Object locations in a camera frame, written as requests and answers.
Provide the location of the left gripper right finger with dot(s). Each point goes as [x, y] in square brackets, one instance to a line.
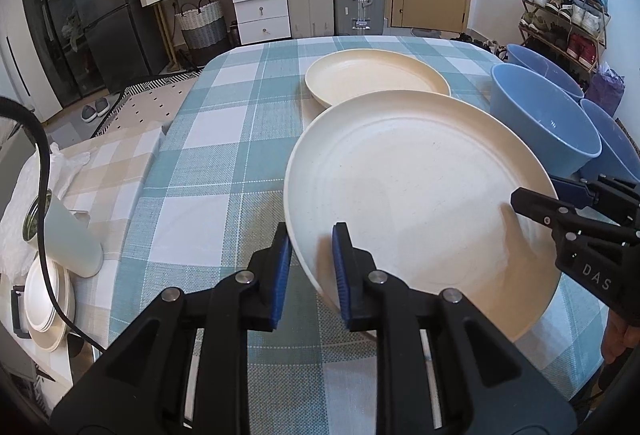
[441, 366]

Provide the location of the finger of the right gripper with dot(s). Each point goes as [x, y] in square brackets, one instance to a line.
[555, 214]
[575, 193]

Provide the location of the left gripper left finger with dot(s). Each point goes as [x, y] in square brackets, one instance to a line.
[181, 366]

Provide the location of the large blue bowl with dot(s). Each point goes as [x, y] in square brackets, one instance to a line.
[545, 117]

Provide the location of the large cream plate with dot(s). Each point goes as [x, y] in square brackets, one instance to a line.
[423, 182]

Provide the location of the stack of white plates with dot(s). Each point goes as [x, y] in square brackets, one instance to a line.
[44, 323]

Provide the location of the right hand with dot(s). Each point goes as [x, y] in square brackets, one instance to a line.
[618, 336]

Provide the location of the purple bag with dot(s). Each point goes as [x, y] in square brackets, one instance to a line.
[606, 89]

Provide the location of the white cup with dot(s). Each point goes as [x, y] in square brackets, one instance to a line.
[69, 241]

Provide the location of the shoe rack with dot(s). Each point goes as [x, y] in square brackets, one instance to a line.
[572, 29]

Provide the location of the grey slippers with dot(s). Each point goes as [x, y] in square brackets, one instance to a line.
[99, 108]

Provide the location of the woven laundry basket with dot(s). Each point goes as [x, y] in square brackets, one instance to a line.
[202, 25]

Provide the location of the black refrigerator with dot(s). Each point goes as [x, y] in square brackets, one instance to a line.
[85, 46]

